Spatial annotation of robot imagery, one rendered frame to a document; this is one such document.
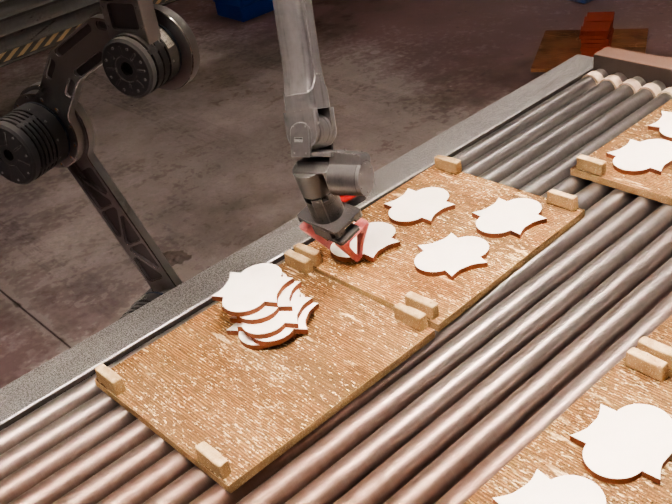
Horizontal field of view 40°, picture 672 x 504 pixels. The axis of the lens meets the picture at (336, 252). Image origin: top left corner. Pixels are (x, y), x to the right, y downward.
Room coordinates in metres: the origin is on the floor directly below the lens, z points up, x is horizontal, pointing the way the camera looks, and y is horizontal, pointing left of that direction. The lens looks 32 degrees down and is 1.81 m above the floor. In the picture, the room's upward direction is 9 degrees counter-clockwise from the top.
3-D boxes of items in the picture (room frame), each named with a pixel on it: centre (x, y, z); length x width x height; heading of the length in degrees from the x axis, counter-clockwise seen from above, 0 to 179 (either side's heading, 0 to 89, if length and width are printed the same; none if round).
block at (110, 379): (1.11, 0.37, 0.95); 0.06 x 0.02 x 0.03; 38
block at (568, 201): (1.41, -0.42, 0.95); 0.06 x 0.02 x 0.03; 40
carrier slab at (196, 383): (1.12, 0.14, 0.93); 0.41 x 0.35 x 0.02; 128
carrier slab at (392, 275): (1.39, -0.19, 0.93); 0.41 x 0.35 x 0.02; 130
